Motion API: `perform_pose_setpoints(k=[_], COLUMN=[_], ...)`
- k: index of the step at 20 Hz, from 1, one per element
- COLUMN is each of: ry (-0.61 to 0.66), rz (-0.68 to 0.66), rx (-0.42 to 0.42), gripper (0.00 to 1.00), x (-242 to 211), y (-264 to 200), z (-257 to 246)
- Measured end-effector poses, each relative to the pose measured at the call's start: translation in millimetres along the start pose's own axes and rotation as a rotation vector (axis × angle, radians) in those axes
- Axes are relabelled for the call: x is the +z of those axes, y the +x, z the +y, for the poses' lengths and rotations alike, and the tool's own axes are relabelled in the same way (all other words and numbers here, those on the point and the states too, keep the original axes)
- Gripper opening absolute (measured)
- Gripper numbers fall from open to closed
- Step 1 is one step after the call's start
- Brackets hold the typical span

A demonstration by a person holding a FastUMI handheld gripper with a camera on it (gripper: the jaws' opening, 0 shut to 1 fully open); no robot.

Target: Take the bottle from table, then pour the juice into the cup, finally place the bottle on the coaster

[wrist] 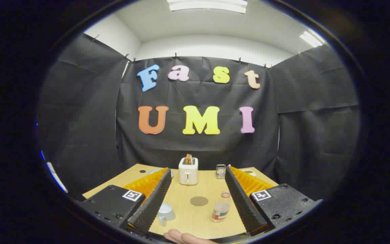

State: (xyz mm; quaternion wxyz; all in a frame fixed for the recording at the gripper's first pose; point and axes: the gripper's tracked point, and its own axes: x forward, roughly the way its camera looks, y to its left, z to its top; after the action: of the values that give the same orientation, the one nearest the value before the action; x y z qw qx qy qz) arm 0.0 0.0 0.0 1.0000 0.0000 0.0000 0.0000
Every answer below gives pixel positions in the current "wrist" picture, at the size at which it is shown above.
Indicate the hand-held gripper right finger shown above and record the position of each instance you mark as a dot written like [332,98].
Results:
[244,206]

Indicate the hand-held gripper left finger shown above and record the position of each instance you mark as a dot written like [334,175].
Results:
[151,206]

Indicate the white cup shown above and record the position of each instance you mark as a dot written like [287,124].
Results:
[165,212]

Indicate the clear plastic juice bottle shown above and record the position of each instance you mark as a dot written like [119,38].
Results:
[220,211]

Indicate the round brown coaster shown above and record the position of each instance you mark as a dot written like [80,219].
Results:
[199,201]

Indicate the small white dish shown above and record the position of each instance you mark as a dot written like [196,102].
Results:
[249,172]

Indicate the pale green plate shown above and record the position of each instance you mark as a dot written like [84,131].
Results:
[154,171]

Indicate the wooden table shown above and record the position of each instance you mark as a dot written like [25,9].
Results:
[195,220]

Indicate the cream toaster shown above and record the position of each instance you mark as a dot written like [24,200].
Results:
[188,174]

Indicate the brown toast slice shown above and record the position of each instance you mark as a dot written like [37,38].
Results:
[188,158]

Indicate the small ceiling light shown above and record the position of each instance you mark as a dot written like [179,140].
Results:
[310,39]

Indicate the long ceiling light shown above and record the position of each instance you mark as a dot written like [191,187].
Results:
[208,5]

